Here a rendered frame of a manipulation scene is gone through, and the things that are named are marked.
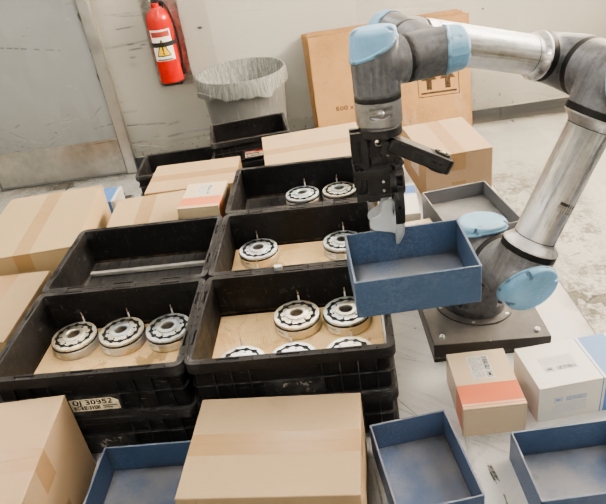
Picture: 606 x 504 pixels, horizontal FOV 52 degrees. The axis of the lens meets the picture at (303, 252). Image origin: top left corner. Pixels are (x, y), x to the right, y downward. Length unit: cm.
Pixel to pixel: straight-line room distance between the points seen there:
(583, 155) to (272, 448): 78
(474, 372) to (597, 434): 25
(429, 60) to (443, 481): 74
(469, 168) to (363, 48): 117
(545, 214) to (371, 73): 50
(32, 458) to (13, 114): 376
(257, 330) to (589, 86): 82
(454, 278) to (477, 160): 113
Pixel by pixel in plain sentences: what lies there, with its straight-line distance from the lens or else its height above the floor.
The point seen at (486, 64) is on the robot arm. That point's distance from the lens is 125.
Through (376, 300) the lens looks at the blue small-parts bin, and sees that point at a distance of 100.
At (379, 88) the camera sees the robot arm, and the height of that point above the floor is 139.
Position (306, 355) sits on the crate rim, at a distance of 117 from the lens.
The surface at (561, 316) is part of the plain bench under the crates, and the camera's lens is 163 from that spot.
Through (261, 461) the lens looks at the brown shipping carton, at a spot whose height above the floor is 86.
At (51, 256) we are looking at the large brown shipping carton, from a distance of 185.
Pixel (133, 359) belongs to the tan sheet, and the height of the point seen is 83.
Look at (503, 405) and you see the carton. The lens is 128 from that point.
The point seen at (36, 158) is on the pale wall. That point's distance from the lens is 486.
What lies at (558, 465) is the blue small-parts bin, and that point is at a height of 70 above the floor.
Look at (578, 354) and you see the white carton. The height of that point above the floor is 79.
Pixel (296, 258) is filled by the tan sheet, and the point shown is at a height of 83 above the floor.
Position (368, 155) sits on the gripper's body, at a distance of 104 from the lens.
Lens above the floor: 169
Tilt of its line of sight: 31 degrees down
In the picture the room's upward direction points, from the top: 9 degrees counter-clockwise
